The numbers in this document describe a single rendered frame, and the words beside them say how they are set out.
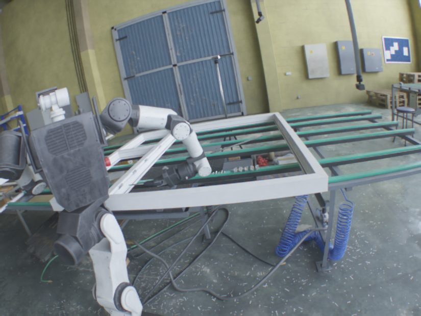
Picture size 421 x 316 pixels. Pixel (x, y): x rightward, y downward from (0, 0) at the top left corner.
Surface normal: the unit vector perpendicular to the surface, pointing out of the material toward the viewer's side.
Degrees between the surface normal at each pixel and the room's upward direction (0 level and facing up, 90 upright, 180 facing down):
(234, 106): 90
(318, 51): 90
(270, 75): 90
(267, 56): 90
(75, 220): 44
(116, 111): 81
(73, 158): 104
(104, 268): 62
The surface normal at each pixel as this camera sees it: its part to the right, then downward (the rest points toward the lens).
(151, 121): 0.50, 0.42
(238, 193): -0.14, 0.36
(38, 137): 0.63, 0.14
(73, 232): -0.28, -0.41
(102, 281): -0.28, -0.11
